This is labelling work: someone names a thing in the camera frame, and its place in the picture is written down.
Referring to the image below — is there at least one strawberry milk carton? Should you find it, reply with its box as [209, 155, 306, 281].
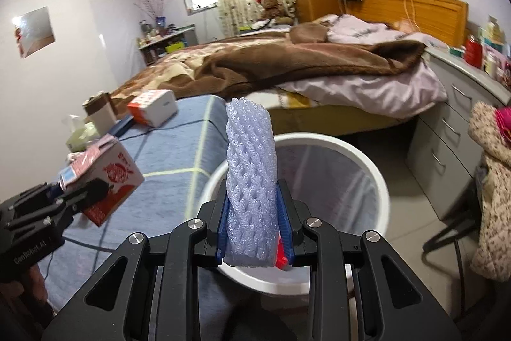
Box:
[59, 134, 144, 227]

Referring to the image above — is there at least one lilac foam fruit net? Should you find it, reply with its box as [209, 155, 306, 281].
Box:
[224, 98, 279, 267]

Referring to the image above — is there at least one white round trash bin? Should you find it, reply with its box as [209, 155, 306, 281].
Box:
[200, 132, 391, 296]

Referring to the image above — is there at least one person's left hand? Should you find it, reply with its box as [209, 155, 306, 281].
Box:
[1, 264, 48, 305]

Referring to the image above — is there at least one yellow tissue pack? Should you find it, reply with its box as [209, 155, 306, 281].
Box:
[62, 114, 100, 152]

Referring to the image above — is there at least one dark blue glasses case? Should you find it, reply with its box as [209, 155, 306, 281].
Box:
[107, 115, 135, 138]

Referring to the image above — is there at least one brown white tumbler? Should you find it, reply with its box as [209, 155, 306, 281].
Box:
[82, 92, 116, 136]

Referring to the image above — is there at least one orange white box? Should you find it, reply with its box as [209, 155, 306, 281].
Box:
[127, 89, 178, 127]

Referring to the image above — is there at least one grey drawer cabinet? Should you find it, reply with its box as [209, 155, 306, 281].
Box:
[406, 48, 510, 220]

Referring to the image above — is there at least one cluttered side shelf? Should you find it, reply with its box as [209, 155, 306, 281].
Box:
[139, 24, 198, 66]

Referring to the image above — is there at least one pink duvet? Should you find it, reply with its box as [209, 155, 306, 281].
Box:
[280, 15, 448, 119]

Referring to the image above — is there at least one floral padded jacket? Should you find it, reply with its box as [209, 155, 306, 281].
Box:
[469, 101, 510, 281]

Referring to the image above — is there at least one purple branch bouquet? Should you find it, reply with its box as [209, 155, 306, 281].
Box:
[134, 0, 175, 28]

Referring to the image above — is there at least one brown fleece blanket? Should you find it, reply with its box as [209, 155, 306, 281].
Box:
[109, 21, 427, 114]

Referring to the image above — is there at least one red jar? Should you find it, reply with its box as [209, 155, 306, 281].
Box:
[464, 35, 483, 69]

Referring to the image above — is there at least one wooden headboard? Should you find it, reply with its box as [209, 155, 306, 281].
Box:
[341, 0, 469, 47]

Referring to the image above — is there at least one brown teddy bear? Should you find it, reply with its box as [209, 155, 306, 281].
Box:
[255, 0, 294, 25]

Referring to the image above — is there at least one wall mirror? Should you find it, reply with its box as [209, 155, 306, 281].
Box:
[11, 7, 56, 58]

